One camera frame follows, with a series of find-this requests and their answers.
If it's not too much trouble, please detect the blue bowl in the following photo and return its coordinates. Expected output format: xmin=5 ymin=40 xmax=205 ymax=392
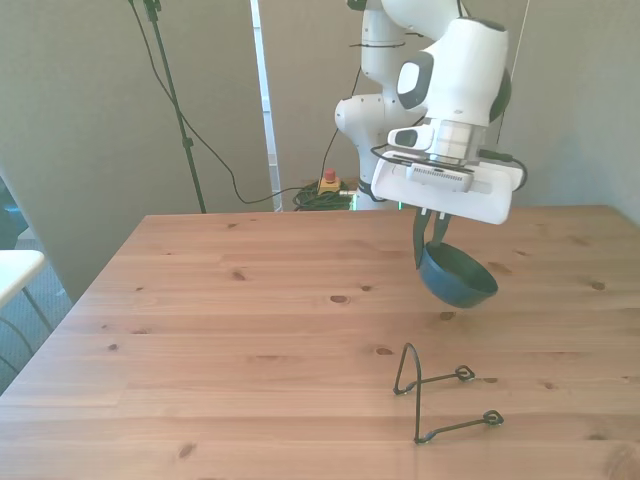
xmin=417 ymin=242 xmax=500 ymax=310

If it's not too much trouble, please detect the thin white cord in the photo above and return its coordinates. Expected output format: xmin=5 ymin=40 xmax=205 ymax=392
xmin=496 ymin=0 xmax=531 ymax=146

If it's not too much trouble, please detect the thin black stop button cable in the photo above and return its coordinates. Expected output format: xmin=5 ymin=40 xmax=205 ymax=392
xmin=322 ymin=64 xmax=363 ymax=174

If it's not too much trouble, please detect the black camera stand pole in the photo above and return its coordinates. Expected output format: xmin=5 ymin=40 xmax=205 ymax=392
xmin=142 ymin=0 xmax=208 ymax=215

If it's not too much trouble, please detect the white vertical rail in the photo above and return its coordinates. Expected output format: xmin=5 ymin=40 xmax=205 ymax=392
xmin=249 ymin=0 xmax=284 ymax=214

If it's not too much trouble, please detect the coiled dark green cable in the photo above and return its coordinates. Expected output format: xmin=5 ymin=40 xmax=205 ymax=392
xmin=291 ymin=182 xmax=359 ymax=213

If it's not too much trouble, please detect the black wire bowl stand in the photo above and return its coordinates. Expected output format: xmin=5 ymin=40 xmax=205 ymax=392
xmin=392 ymin=342 xmax=505 ymax=446

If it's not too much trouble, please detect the white side table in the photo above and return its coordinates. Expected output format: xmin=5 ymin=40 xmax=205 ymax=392
xmin=0 ymin=249 xmax=47 ymax=309

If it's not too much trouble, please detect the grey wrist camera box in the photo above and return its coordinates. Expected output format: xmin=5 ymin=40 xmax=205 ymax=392
xmin=405 ymin=164 xmax=478 ymax=194

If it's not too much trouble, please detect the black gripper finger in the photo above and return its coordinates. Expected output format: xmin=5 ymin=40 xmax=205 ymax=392
xmin=412 ymin=208 xmax=432 ymax=272
xmin=430 ymin=212 xmax=454 ymax=249

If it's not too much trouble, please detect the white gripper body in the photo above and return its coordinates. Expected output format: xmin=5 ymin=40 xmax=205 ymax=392
xmin=370 ymin=149 xmax=528 ymax=225

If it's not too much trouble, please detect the yellow emergency stop button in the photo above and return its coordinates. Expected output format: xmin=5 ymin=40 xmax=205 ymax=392
xmin=317 ymin=169 xmax=343 ymax=197

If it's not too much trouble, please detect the long black hanging cable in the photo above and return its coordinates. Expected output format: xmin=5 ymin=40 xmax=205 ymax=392
xmin=127 ymin=0 xmax=306 ymax=205

